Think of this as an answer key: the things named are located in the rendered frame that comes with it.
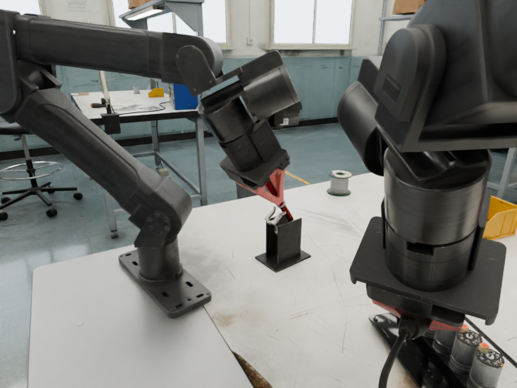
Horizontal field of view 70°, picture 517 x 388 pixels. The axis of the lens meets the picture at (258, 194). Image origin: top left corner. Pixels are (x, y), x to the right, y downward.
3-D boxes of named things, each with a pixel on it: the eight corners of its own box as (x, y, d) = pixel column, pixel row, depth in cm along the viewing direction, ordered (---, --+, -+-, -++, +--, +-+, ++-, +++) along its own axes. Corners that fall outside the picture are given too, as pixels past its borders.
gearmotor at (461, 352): (458, 383, 39) (467, 346, 38) (442, 366, 42) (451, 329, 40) (477, 379, 40) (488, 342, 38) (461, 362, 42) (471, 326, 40)
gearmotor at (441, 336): (440, 362, 42) (448, 327, 40) (427, 347, 44) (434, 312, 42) (458, 359, 42) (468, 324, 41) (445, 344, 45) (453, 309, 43)
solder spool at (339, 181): (331, 186, 100) (333, 168, 98) (354, 190, 96) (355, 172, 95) (322, 193, 95) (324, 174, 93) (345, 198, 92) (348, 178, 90)
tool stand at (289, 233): (266, 271, 68) (237, 238, 61) (299, 232, 71) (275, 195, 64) (287, 286, 64) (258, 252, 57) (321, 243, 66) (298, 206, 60)
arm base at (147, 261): (150, 209, 66) (110, 219, 62) (211, 252, 52) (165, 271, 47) (154, 247, 69) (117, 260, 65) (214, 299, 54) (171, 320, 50)
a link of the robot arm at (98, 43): (226, 37, 50) (6, 10, 50) (214, 35, 41) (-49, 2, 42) (219, 127, 54) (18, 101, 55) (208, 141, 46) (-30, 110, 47)
